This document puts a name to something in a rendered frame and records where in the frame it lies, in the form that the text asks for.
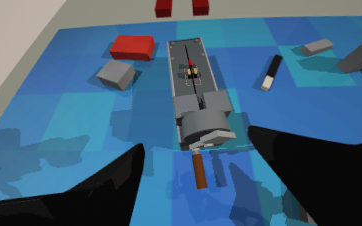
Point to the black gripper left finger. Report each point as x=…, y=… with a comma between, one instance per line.
x=107, y=198

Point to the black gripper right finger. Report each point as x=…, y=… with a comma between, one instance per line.
x=324, y=176

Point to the red rectangular block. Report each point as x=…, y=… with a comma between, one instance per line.
x=132, y=47

